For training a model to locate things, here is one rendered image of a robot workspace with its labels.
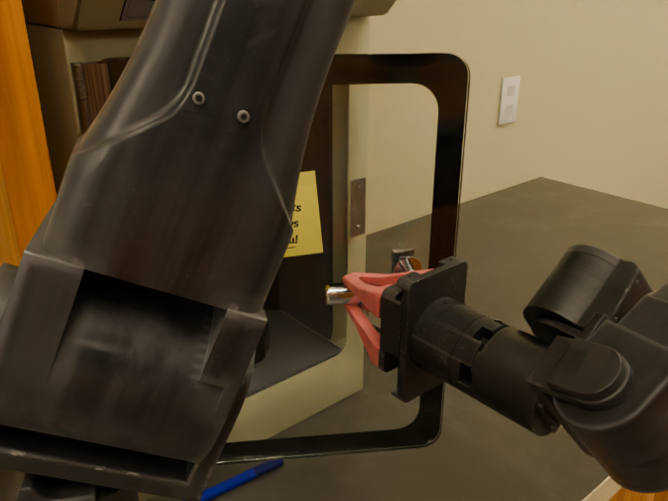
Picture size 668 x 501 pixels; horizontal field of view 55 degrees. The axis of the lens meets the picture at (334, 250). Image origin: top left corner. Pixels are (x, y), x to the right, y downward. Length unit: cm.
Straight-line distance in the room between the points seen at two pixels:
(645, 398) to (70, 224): 29
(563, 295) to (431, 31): 106
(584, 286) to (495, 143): 126
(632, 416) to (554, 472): 43
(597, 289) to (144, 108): 35
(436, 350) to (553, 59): 145
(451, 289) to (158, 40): 36
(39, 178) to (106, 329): 28
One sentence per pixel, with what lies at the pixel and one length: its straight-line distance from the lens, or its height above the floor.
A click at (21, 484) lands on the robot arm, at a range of 23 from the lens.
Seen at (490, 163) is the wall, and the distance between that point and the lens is 170.
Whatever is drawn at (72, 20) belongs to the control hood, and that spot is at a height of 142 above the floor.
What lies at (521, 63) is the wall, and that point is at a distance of 172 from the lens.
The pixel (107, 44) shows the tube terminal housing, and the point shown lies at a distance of 56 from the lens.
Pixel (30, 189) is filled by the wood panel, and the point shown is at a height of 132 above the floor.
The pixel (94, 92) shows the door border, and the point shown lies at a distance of 54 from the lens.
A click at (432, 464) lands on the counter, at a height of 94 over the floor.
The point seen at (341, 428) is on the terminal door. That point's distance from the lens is 67.
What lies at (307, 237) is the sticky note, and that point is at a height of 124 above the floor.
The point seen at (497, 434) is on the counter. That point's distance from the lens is 82.
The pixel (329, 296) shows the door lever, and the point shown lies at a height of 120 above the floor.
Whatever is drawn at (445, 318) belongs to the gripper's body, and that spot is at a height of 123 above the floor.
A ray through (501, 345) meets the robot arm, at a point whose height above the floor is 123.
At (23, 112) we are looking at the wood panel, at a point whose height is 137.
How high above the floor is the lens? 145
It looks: 23 degrees down
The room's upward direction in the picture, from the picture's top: straight up
